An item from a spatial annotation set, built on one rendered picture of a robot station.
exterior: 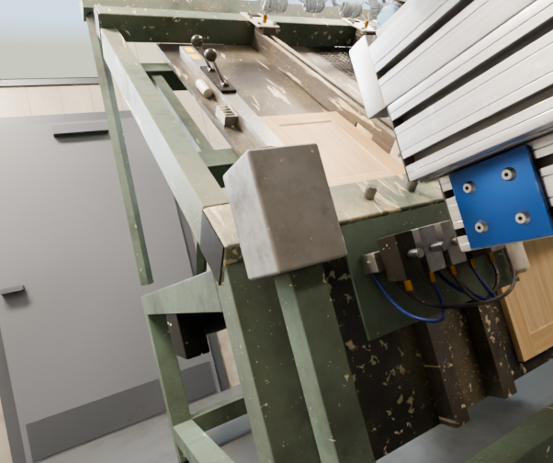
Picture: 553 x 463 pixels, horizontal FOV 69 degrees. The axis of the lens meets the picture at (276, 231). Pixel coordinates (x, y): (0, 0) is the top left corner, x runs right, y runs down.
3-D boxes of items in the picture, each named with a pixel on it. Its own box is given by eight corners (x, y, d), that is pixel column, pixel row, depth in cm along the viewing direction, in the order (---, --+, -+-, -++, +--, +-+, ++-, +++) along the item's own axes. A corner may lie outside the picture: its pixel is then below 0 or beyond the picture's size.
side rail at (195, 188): (199, 247, 86) (202, 207, 79) (103, 58, 155) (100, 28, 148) (226, 242, 89) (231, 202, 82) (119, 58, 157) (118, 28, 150)
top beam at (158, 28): (101, 41, 151) (97, 13, 144) (95, 33, 157) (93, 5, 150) (482, 50, 249) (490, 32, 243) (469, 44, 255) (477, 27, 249)
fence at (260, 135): (304, 206, 93) (308, 192, 91) (179, 57, 153) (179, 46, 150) (322, 203, 96) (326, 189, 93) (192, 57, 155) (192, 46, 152)
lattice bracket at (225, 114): (224, 126, 116) (224, 117, 115) (215, 115, 121) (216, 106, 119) (236, 125, 118) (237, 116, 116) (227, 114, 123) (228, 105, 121)
